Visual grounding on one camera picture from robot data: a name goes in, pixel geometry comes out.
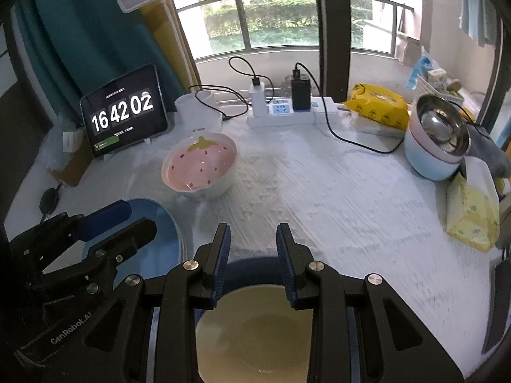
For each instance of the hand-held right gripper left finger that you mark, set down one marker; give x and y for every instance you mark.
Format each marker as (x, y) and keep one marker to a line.
(221, 263)

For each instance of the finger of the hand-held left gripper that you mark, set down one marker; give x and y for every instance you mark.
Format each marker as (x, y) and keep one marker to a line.
(106, 217)
(127, 237)

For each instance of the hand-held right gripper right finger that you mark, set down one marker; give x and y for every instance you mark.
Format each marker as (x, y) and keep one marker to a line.
(285, 263)

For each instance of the dark blue bowl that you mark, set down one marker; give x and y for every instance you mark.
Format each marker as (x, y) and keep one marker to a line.
(251, 271)

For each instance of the blue plate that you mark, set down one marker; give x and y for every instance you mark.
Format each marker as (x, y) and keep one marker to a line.
(161, 247)

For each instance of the cream bowl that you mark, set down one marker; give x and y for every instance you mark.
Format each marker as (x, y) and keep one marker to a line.
(255, 339)

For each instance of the black round pouch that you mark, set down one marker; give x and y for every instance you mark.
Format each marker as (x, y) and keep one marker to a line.
(48, 201)

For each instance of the cardboard box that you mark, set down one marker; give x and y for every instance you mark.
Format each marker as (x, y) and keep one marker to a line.
(70, 169)

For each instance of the clear tablet stand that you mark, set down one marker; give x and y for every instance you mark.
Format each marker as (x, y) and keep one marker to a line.
(107, 155)

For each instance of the white tablecloth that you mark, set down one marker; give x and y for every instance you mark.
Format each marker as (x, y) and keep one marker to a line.
(319, 191)

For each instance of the small white box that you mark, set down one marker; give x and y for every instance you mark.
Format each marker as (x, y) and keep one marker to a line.
(72, 141)

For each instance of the clear plastic bags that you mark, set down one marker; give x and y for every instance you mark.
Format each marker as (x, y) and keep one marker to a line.
(51, 147)

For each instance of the pink strawberry bowl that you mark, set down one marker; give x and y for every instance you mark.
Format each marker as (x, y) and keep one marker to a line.
(199, 163)

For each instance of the tablet with clock display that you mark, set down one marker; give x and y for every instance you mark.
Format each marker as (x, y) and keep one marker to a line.
(123, 111)

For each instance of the white desk lamp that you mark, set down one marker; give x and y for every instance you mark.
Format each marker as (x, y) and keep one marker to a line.
(197, 111)

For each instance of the white power strip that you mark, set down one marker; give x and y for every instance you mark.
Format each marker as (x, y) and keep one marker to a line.
(279, 117)

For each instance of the white tissue pack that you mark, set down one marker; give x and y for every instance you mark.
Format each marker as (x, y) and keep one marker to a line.
(375, 131)

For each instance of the white charger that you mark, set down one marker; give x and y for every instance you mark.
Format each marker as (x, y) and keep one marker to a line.
(257, 99)

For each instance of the black charger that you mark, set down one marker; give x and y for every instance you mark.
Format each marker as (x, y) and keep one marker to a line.
(300, 91)

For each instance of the light blue bowl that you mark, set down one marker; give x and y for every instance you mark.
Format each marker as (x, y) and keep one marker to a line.
(427, 164)

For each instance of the yellow curtain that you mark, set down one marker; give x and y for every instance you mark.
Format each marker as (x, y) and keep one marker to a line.
(155, 36)

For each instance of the teal curtain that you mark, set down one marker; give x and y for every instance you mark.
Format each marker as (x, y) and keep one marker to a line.
(80, 28)

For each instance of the pale yellow printed tissue pack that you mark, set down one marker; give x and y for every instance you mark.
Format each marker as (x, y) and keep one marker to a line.
(473, 215)

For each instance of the white basket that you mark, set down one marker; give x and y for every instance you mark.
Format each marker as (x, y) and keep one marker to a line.
(427, 88)

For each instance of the grey cloth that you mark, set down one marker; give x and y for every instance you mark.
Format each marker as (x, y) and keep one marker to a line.
(487, 147)

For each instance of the blue and white bag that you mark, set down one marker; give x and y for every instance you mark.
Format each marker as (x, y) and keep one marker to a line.
(419, 68)

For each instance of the hanging light blue towel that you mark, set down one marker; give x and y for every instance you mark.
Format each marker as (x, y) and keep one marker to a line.
(477, 8)

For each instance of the dark window frame post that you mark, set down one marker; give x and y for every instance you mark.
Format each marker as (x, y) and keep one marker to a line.
(331, 28)

